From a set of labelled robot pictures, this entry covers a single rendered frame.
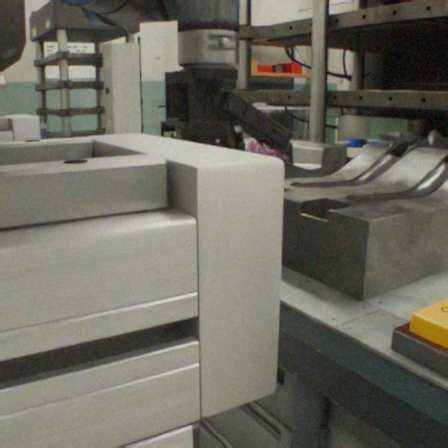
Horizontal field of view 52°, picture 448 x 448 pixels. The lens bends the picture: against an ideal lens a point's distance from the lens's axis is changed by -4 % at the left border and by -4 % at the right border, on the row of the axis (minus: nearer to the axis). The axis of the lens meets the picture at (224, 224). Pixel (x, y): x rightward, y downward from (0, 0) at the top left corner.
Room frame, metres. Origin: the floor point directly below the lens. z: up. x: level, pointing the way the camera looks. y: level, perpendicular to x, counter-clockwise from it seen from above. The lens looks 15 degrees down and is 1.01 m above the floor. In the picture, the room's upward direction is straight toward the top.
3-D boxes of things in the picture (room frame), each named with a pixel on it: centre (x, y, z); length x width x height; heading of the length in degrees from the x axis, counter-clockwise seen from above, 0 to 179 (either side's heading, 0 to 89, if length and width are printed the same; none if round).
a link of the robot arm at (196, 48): (0.60, 0.02, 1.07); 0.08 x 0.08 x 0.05
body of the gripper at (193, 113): (0.60, 0.03, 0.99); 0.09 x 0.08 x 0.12; 119
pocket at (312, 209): (0.55, -0.12, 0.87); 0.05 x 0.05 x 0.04; 33
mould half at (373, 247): (0.72, -0.29, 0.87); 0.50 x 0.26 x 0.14; 123
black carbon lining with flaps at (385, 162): (0.72, -0.27, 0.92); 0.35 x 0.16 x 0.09; 123
